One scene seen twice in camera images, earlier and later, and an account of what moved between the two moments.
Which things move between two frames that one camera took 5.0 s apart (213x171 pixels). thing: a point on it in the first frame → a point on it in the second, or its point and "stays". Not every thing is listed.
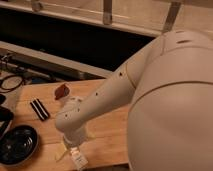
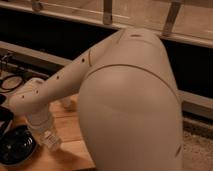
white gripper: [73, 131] → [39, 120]
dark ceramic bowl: [19, 145] stays
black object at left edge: [6, 116] stays
